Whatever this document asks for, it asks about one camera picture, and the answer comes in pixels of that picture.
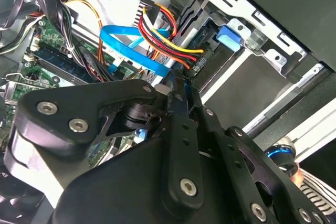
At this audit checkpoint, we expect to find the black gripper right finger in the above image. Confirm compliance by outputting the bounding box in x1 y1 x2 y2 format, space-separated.
186 79 330 224

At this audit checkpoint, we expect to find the person's hand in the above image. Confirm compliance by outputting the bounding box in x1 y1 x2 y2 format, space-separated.
289 164 306 186

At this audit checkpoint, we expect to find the red yellow black disk wire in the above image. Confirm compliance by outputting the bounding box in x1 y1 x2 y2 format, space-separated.
133 0 205 74

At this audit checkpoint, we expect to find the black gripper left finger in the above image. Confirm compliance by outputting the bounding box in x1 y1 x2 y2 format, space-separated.
14 69 207 212

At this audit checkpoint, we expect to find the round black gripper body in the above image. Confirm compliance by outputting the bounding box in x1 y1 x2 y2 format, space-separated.
51 131 245 224

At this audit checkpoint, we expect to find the hard disk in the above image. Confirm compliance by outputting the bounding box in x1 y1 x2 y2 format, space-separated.
172 0 242 78

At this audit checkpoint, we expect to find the blue disk wire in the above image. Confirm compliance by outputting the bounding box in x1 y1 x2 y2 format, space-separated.
100 24 190 96

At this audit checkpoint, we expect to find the round black tool blue ring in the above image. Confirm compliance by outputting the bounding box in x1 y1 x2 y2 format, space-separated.
264 139 300 176

